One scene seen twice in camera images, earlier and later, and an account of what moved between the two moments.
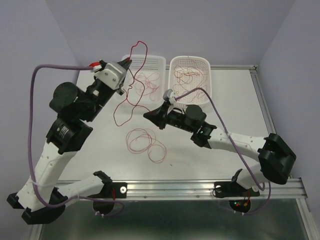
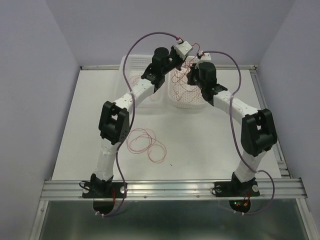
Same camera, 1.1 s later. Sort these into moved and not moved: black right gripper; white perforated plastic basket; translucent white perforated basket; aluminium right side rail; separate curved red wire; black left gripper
Moved: separate curved red wire; black right gripper; black left gripper
Not moved: aluminium right side rail; translucent white perforated basket; white perforated plastic basket
